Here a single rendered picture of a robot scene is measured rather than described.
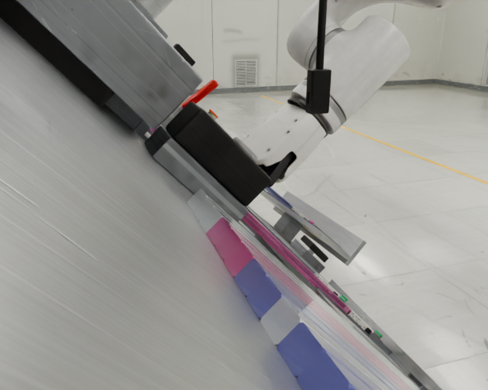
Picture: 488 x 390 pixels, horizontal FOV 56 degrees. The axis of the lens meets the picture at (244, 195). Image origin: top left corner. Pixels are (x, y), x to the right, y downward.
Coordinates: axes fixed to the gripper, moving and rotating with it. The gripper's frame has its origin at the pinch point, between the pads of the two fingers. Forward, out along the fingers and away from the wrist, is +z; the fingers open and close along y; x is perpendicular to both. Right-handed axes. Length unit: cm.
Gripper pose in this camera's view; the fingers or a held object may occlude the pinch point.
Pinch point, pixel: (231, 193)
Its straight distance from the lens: 65.4
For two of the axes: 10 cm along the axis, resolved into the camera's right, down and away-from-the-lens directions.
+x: 6.3, 6.3, 4.6
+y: 3.2, 3.3, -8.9
